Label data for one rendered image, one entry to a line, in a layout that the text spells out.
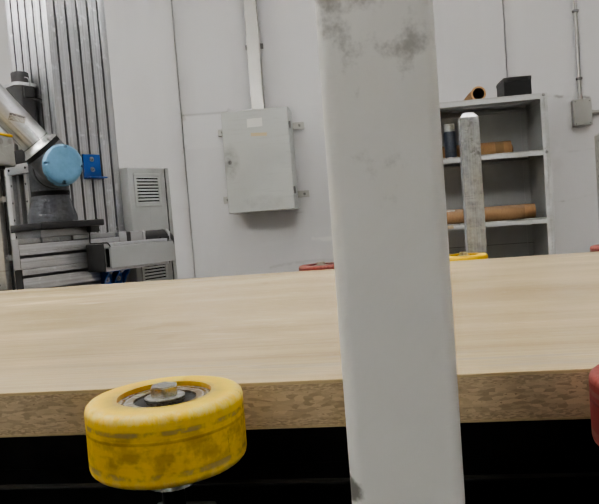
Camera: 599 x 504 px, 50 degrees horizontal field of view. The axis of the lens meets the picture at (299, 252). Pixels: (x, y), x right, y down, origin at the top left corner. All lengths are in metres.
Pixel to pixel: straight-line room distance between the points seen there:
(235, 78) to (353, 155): 3.86
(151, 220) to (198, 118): 1.70
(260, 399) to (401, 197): 0.16
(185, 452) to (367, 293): 0.11
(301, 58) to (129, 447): 3.84
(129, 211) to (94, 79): 0.49
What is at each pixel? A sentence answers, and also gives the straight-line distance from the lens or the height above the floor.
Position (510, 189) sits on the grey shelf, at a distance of 4.03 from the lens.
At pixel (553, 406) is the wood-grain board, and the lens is 0.38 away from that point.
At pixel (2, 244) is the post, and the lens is 1.48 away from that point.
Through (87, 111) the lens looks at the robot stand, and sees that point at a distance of 2.47.
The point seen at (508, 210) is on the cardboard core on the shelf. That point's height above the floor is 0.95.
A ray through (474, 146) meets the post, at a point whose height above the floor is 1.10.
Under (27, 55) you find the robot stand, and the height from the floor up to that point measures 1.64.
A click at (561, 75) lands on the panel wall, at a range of 4.19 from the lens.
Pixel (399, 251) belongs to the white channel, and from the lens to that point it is 0.27.
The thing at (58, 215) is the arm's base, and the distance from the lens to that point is 2.11.
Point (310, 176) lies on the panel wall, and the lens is 3.97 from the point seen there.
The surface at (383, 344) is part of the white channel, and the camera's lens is 0.28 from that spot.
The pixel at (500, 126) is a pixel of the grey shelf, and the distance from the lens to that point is 4.05.
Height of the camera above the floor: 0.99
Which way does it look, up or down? 3 degrees down
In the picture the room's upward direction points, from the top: 4 degrees counter-clockwise
